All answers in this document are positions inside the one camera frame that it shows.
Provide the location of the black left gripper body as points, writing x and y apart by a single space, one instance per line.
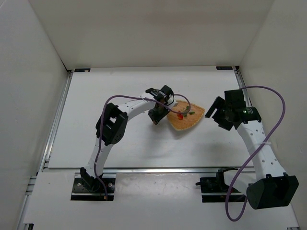
157 114

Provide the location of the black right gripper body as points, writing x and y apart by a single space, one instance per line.
218 108

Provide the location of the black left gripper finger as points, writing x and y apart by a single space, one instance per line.
162 113
156 118

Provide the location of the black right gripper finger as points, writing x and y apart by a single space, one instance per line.
220 119
218 102

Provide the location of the fake cherry bunch with leaves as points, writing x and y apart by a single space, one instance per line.
185 112

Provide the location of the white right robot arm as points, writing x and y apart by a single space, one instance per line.
272 186

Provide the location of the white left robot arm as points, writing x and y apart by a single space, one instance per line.
111 125

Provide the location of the woven bamboo fruit basket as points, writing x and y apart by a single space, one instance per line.
187 122

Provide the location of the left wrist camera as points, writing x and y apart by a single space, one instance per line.
172 100

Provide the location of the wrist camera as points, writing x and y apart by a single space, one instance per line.
235 99
172 100

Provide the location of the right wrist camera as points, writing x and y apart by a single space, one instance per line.
235 99

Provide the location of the black right corner bracket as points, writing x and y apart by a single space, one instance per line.
224 67

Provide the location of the black corner bracket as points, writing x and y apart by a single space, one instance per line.
224 67
82 70

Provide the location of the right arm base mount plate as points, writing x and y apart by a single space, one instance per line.
213 188

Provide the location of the black left corner bracket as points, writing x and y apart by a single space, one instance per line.
82 70

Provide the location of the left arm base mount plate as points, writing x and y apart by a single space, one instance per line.
81 191

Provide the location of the front aluminium frame rail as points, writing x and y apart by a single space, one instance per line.
138 170

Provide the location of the left aluminium frame rail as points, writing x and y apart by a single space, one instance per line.
44 154

